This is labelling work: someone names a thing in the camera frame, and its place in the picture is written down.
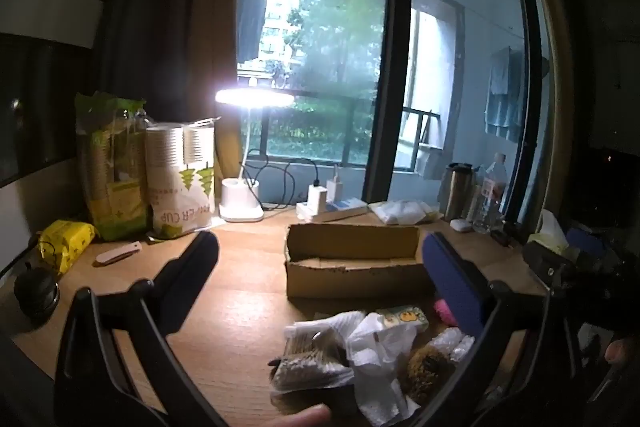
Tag black round object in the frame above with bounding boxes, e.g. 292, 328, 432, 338
14, 264, 61, 323

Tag steel thermos mug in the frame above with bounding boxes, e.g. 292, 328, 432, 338
439, 162, 475, 222

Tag white square charger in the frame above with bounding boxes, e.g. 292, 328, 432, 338
307, 184, 328, 214

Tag white tall charger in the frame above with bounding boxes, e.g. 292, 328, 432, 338
327, 166, 346, 202

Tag cardboard box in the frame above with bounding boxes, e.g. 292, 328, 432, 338
285, 222, 441, 300

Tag brown loofah scrubber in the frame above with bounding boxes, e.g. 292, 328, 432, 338
402, 346, 456, 405

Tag white bag of paper cups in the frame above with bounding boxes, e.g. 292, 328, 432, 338
145, 117, 221, 239

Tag hanging teal towel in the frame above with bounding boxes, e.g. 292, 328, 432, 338
485, 47, 526, 142

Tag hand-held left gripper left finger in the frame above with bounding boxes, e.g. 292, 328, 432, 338
54, 229, 236, 427

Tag tan curtain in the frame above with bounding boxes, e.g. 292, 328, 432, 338
195, 0, 256, 208

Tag pink fluffy item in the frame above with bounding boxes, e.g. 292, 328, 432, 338
432, 298, 458, 327

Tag white folding pocket knife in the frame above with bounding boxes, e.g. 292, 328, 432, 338
94, 242, 143, 267

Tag yellow wet wipes packet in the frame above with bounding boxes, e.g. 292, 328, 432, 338
37, 219, 97, 278

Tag yellow tissue pack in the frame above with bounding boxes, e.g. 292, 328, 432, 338
527, 209, 571, 253

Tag dark curtain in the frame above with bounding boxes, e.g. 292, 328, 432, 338
95, 0, 221, 128

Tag green cartoon tissue pack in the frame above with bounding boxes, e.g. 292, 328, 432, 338
375, 304, 431, 333

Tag white cloth packet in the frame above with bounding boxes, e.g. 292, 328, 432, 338
369, 199, 443, 226

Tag person's left hand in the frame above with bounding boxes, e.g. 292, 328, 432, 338
269, 403, 332, 427

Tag black charging cable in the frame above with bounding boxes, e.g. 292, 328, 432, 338
242, 149, 321, 210

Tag green bag of paper cups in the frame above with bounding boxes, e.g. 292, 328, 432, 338
75, 91, 151, 242

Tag white power strip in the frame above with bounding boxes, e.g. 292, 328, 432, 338
296, 197, 370, 223

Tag white desk lamp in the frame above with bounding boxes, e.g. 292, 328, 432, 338
215, 88, 296, 224

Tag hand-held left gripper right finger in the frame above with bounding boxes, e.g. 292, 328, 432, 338
400, 231, 588, 427

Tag white foam wrap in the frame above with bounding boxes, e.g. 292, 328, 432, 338
429, 327, 476, 363

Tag clear water bottle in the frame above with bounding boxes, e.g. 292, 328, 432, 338
472, 152, 508, 234

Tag person's right hand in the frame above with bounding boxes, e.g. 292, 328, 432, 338
604, 336, 640, 366

